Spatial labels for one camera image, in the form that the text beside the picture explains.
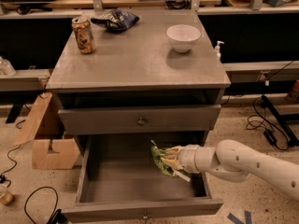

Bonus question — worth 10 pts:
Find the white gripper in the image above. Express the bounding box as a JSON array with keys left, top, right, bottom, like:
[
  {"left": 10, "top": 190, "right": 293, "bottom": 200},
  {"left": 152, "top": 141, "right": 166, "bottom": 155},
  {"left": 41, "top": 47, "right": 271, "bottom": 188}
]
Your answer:
[{"left": 162, "top": 145, "right": 199, "bottom": 174}]

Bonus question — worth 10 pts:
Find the green jalapeno chip bag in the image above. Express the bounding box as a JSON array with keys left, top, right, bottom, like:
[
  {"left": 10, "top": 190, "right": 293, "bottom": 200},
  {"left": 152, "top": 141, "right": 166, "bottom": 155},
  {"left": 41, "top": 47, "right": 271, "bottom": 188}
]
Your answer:
[{"left": 150, "top": 140, "right": 191, "bottom": 182}]

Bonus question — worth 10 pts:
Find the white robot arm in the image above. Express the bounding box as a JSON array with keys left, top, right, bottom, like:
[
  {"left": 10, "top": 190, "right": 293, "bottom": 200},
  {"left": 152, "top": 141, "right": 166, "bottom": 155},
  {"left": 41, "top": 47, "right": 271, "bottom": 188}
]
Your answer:
[{"left": 161, "top": 140, "right": 299, "bottom": 200}]

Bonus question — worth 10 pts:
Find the open grey middle drawer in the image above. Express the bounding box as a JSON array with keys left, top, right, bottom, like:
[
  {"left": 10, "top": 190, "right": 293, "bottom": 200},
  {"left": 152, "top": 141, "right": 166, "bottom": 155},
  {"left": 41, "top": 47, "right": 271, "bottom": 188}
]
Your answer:
[{"left": 63, "top": 132, "right": 223, "bottom": 223}]

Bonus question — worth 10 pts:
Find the grey drawer cabinet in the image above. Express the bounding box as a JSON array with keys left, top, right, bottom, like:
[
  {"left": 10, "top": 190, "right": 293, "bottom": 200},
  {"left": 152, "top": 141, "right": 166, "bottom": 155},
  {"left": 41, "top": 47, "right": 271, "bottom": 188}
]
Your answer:
[{"left": 47, "top": 10, "right": 230, "bottom": 148}]

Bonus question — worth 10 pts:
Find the grey top drawer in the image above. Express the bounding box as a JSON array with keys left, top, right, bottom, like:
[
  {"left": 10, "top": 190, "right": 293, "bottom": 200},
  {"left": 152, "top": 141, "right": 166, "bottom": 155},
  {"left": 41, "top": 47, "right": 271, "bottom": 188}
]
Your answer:
[{"left": 58, "top": 105, "right": 221, "bottom": 135}]

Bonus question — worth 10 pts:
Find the blue chip bag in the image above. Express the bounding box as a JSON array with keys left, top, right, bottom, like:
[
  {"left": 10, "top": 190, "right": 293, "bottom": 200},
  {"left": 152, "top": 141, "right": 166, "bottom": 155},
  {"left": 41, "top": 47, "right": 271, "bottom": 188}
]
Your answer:
[{"left": 91, "top": 8, "right": 139, "bottom": 32}]

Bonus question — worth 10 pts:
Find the blue tape marker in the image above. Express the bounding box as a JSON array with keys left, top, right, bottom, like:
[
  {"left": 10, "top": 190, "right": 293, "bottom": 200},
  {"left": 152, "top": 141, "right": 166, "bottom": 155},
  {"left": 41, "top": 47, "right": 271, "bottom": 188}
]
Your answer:
[{"left": 227, "top": 210, "right": 253, "bottom": 224}]

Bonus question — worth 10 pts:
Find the white pump bottle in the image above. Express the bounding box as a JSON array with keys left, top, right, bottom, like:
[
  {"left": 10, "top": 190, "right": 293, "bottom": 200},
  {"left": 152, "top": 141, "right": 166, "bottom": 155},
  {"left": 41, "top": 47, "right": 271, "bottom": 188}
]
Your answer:
[{"left": 214, "top": 41, "right": 224, "bottom": 61}]

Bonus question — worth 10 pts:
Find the white ceramic bowl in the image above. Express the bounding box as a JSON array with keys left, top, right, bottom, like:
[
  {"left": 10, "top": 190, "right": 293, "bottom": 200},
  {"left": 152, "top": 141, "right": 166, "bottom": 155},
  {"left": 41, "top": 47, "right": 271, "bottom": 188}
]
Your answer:
[{"left": 166, "top": 24, "right": 201, "bottom": 52}]

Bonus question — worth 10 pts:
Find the orange soda can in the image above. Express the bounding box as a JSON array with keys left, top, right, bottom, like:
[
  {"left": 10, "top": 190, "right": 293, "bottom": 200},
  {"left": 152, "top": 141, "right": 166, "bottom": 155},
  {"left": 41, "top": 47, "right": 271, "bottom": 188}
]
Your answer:
[{"left": 72, "top": 16, "right": 95, "bottom": 54}]

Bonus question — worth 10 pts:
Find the clear plastic cup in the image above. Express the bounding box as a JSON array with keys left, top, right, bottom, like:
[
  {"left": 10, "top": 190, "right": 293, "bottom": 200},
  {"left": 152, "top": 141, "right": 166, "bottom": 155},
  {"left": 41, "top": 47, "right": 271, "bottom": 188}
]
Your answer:
[{"left": 0, "top": 185, "right": 14, "bottom": 205}]

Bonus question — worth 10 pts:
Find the clear plastic container left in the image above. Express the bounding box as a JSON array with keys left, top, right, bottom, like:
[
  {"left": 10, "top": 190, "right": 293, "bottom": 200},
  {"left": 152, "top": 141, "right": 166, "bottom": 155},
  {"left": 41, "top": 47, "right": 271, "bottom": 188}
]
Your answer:
[{"left": 0, "top": 56, "right": 16, "bottom": 77}]

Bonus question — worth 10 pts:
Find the black floor cable left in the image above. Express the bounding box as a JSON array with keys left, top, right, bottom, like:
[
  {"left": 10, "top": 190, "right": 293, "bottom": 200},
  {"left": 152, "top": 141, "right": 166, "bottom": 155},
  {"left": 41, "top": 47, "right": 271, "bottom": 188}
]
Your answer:
[{"left": 0, "top": 119, "right": 68, "bottom": 224}]

